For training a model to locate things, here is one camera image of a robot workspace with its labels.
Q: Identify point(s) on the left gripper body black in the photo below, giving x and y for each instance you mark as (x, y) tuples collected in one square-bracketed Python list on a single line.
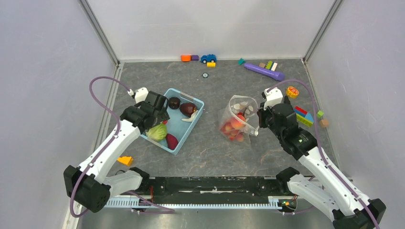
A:
[(162, 116)]

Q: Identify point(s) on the light blue plastic basket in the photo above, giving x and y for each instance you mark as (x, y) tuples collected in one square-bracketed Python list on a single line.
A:
[(175, 126)]

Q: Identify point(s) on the dark red apple toy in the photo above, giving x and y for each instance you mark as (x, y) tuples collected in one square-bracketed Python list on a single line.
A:
[(187, 109)]

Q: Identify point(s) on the clear polka dot zip bag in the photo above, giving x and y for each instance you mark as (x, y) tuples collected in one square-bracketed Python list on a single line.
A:
[(248, 107)]

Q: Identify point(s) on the white garlic toy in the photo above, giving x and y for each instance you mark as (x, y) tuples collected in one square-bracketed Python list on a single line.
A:
[(191, 118)]

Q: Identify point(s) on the teal block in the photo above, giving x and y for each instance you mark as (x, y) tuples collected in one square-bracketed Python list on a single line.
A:
[(241, 61)]

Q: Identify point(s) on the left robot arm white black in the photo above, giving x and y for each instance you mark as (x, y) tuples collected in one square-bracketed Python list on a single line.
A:
[(88, 183)]

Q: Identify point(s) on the orange block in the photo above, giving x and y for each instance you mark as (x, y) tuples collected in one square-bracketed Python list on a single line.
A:
[(186, 58)]

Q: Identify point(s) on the orange peach toy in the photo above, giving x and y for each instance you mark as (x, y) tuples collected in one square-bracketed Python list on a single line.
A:
[(238, 122)]

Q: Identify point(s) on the magenta fruit toy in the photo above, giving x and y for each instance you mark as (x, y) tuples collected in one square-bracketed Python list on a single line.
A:
[(172, 141)]

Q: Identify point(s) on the tan wooden cube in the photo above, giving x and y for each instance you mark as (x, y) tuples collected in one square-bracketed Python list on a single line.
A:
[(324, 123)]

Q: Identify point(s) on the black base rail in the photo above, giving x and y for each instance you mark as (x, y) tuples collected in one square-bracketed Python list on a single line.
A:
[(212, 190)]

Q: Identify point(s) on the purple toy flashlight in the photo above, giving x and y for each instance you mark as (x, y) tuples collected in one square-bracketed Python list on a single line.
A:
[(278, 76)]

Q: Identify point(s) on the green cabbage toy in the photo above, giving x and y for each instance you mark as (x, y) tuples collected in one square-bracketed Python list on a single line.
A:
[(157, 133)]

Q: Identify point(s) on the blue toy car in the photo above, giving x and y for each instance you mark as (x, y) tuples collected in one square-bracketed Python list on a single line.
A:
[(208, 58)]

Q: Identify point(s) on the purple block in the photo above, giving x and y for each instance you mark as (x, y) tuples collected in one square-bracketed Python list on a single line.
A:
[(195, 57)]

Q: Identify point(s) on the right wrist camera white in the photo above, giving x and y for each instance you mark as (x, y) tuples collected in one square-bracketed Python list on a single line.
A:
[(272, 97)]

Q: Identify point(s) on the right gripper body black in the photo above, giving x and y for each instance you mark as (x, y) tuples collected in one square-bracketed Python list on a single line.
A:
[(265, 119)]

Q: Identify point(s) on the yellow butterfly duplo block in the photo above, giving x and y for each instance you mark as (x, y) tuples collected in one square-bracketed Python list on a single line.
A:
[(292, 92)]

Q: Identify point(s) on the multicolour duplo stack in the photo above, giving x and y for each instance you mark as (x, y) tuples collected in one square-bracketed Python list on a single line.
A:
[(304, 116)]

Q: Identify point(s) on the small green cube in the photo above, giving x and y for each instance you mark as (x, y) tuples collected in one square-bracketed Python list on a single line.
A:
[(320, 114)]

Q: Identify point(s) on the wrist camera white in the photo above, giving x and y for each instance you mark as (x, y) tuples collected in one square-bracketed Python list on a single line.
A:
[(139, 95), (272, 97)]

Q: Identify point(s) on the dark plum toy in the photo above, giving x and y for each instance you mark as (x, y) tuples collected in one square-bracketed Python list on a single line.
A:
[(174, 103)]

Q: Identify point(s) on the yellow wedge block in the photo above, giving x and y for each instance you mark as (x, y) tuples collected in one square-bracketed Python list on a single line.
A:
[(126, 160)]

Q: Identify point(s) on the green lego block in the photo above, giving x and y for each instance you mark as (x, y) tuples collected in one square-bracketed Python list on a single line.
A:
[(269, 65)]

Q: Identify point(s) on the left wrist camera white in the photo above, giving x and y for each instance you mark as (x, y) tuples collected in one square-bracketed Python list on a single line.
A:
[(139, 95)]

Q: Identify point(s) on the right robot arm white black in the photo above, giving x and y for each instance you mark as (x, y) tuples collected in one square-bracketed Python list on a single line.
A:
[(339, 199)]

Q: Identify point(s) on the white block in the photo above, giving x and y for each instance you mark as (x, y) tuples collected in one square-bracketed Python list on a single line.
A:
[(274, 66)]

